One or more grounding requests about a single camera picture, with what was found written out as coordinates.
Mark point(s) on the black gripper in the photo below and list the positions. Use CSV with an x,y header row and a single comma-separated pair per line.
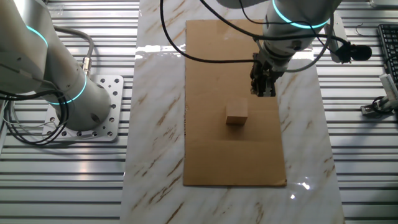
x,y
265,71

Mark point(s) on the small wooden block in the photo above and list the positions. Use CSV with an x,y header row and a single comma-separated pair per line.
x,y
236,112

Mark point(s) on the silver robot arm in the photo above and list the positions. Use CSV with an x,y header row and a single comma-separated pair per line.
x,y
31,46

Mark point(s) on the brown cardboard sheet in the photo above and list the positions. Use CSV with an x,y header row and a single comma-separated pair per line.
x,y
217,155

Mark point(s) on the marble patterned sheet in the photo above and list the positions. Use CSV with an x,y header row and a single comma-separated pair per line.
x,y
155,93

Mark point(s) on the black keyboard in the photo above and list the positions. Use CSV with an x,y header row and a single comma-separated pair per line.
x,y
390,43

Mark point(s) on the silver camera bracket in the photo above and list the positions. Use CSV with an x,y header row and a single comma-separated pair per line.
x,y
337,34

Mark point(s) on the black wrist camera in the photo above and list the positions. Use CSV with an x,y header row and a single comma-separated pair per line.
x,y
357,53

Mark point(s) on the grey camera on stand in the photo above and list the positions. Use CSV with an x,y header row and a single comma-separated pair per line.
x,y
388,85

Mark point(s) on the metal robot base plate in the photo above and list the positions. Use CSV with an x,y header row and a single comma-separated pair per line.
x,y
115,93

